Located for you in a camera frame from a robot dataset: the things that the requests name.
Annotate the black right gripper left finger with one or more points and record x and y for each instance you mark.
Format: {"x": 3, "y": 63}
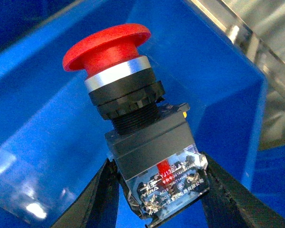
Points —
{"x": 97, "y": 205}

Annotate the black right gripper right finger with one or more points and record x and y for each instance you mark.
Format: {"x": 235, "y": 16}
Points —
{"x": 228, "y": 204}

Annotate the red mushroom push button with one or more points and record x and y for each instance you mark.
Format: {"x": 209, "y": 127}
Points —
{"x": 161, "y": 170}

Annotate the blue target bin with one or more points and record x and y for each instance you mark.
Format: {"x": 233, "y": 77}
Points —
{"x": 51, "y": 136}

